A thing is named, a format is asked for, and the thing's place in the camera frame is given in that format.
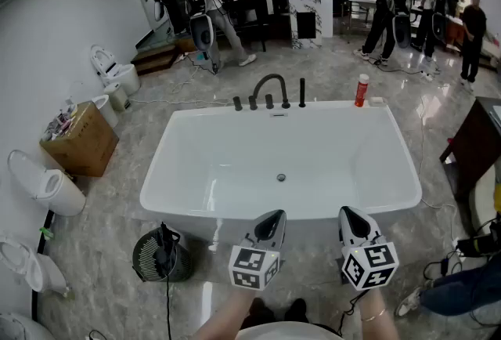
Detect person's black shoe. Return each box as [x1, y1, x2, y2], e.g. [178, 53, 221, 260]
[243, 297, 277, 328]
[284, 298, 309, 324]

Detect thin gold bracelet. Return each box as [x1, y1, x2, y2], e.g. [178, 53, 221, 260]
[359, 307, 388, 323]

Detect black fan heater cable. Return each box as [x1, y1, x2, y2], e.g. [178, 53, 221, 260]
[165, 275, 174, 340]

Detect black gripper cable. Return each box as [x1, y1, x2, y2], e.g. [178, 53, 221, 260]
[337, 289, 371, 336]

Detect dark wooden steps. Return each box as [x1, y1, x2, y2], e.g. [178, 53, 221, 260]
[131, 44, 179, 76]

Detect white toilet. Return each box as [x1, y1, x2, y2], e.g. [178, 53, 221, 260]
[7, 149, 87, 217]
[0, 313, 56, 340]
[0, 234, 70, 295]

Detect white toilet open lid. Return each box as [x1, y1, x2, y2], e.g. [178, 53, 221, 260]
[89, 44, 141, 96]

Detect person's left forearm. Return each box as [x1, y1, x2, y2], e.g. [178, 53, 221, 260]
[193, 286, 258, 340]

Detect black curved faucet spout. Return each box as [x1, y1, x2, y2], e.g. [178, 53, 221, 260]
[253, 73, 291, 110]

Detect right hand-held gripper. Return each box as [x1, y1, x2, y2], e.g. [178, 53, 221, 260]
[337, 206, 400, 291]

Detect marble pedestal cabinet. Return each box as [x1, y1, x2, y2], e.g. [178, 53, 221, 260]
[287, 0, 323, 50]

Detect round black fan heater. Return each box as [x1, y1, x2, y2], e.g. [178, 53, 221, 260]
[132, 222, 193, 284]

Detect white square waste bin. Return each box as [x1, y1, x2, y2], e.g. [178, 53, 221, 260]
[103, 82, 132, 113]

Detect pile of small packets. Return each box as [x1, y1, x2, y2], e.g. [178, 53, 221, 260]
[41, 102, 79, 143]

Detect person's left black shoe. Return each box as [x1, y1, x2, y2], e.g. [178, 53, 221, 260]
[243, 297, 277, 328]

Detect person's right forearm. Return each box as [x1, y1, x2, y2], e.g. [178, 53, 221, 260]
[358, 287, 400, 340]

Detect white round waste bin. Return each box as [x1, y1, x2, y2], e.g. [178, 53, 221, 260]
[92, 94, 119, 129]

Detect person's white shirt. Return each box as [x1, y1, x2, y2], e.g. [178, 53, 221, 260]
[234, 321, 345, 340]

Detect red bottle white cap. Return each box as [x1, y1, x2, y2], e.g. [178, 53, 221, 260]
[354, 73, 370, 108]

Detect black power unit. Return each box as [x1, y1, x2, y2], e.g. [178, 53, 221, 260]
[456, 221, 501, 258]

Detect dark wooden cabinet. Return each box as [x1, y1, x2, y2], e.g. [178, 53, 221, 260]
[439, 96, 501, 203]

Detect person's right black shoe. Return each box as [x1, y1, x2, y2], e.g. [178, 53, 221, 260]
[284, 298, 309, 324]

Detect white ceramic fixture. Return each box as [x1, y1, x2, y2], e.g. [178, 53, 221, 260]
[468, 165, 501, 236]

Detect white floor cable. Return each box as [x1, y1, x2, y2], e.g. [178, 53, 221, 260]
[416, 107, 460, 241]

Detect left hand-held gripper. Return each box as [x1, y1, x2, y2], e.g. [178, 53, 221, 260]
[228, 208, 289, 291]

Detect black upright pipe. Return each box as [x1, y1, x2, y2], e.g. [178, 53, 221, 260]
[31, 208, 55, 322]

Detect brown cardboard box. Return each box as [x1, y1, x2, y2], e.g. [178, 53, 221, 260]
[38, 101, 120, 178]

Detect white bathtub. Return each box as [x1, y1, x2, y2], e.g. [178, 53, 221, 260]
[139, 99, 423, 253]

